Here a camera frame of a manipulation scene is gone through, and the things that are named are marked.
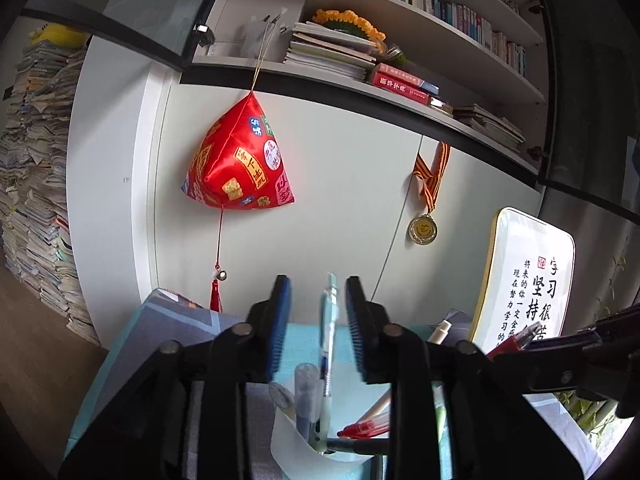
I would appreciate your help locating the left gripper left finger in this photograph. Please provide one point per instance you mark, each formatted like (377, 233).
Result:
(269, 319)

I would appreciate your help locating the orange striped medal ribbon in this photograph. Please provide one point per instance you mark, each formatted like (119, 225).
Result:
(430, 177)

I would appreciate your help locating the translucent plastic pen cup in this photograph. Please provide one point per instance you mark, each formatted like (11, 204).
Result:
(310, 449)

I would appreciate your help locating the blue grey tablecloth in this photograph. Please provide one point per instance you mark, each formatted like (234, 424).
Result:
(165, 316)

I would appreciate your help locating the white bookshelf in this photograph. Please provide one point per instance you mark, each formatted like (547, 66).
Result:
(485, 108)

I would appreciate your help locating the yellow flower garland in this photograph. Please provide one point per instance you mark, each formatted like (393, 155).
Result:
(348, 22)

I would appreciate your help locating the black pen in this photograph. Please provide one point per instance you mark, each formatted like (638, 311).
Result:
(365, 447)

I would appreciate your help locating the framed calligraphy sign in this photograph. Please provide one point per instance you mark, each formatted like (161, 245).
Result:
(528, 277)

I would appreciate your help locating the tall stack of papers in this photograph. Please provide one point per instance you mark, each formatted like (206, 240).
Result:
(34, 213)

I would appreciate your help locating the red books stack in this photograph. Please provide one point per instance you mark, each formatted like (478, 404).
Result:
(398, 82)

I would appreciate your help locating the clear mint gel pen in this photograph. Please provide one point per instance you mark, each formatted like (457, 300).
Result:
(329, 312)

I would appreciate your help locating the gold medal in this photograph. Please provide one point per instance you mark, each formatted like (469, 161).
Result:
(422, 230)

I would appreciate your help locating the red gel pen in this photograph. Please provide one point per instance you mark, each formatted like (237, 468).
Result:
(517, 342)

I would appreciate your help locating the red pyramid hanging ornament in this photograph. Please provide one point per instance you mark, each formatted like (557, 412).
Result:
(239, 165)

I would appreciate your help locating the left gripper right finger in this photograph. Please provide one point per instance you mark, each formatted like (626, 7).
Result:
(374, 338)

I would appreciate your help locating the row of upright books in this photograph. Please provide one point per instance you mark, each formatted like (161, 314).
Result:
(478, 28)

